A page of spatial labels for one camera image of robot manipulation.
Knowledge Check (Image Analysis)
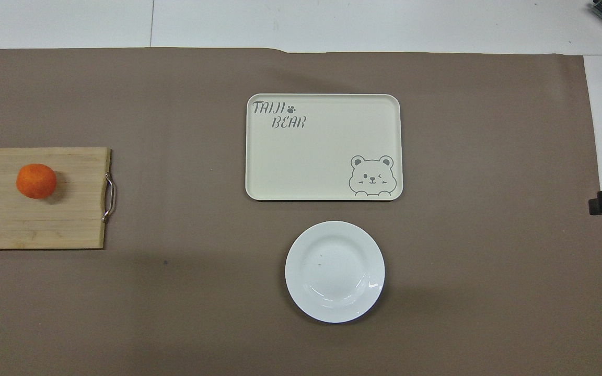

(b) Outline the orange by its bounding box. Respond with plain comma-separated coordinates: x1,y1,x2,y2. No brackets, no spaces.
16,163,57,200

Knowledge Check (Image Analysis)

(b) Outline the cream tray with bear print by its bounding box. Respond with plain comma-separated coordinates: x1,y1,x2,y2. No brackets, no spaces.
245,93,403,202

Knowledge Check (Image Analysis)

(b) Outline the white round plate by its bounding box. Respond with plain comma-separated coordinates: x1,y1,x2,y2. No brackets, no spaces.
284,220,386,324

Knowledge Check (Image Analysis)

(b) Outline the wooden cutting board, metal handle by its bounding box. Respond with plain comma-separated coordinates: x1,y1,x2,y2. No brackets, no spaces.
0,147,117,250

